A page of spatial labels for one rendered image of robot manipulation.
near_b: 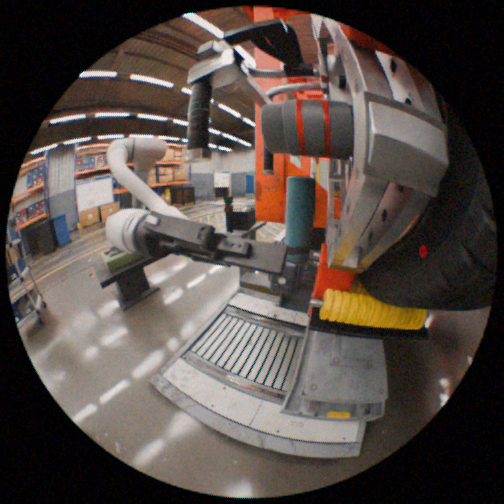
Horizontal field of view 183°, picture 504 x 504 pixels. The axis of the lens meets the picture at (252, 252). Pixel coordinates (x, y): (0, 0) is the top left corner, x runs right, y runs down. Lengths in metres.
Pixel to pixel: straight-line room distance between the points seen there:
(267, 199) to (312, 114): 0.59
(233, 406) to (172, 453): 0.35
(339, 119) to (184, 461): 1.02
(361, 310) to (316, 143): 0.31
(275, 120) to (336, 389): 0.68
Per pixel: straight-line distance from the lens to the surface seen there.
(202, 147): 0.25
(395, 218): 0.15
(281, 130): 0.33
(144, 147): 0.85
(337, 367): 0.58
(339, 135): 0.32
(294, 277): 0.69
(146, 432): 0.81
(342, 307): 0.29
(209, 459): 0.73
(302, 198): 0.44
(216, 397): 0.65
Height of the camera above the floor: 0.70
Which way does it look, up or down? 23 degrees down
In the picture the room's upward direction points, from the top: straight up
